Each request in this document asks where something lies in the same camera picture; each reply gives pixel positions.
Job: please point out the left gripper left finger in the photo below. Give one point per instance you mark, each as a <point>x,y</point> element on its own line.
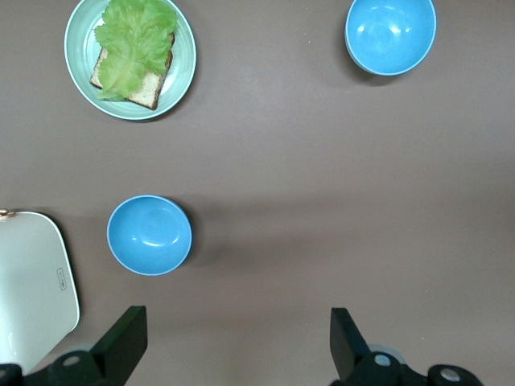
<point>120,350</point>

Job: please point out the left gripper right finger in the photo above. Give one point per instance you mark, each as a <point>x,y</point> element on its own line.
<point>354,358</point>

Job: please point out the blue bowl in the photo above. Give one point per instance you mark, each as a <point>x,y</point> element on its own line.
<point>149,237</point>
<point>390,36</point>

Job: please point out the white toaster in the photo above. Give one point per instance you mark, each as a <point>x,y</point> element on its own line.
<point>32,281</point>

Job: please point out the white bread slice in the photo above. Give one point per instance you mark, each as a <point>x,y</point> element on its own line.
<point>149,90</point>

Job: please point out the green plate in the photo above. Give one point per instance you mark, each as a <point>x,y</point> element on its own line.
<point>80,60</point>

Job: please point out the green lettuce leaf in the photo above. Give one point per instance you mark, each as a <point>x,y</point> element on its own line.
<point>133,40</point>

